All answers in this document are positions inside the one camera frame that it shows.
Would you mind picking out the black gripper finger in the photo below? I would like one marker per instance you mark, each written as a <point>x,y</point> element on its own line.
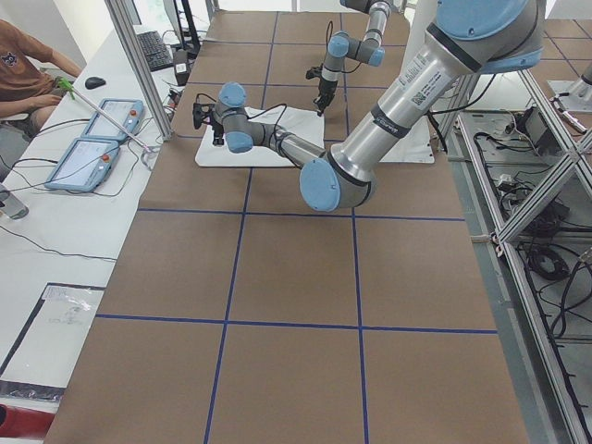
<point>218,138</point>
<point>320,109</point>

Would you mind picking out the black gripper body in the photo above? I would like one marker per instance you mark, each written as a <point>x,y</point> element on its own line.
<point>217,129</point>
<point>324,88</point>

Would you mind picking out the white long-sleeve printed shirt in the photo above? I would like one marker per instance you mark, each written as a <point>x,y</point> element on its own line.
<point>303,123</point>

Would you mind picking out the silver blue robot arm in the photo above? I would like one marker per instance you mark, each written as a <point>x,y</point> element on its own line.
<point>463,38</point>
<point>341,46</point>

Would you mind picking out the upper blue teach pendant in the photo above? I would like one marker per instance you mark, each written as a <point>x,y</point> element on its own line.
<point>127,112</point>

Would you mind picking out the blue teach pendant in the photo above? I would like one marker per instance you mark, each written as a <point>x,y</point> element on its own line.
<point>84,166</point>
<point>127,112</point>

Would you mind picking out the black keyboard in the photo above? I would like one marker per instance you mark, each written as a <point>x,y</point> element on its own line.
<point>155,51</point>

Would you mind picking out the black computer mouse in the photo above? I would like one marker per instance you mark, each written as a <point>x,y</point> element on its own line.
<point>94,82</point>

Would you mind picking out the lower blue teach pendant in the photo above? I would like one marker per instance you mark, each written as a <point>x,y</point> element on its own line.
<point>84,166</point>

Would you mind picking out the person in orange shirt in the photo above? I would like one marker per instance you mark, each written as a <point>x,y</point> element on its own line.
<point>24,88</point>

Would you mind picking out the plastic sheet document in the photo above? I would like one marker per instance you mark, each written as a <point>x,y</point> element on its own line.
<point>39,364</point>

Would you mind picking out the aluminium frame post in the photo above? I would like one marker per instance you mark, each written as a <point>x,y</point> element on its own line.
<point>131,46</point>

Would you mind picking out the metal rod with green handle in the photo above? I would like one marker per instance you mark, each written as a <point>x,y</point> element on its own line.
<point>68,87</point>

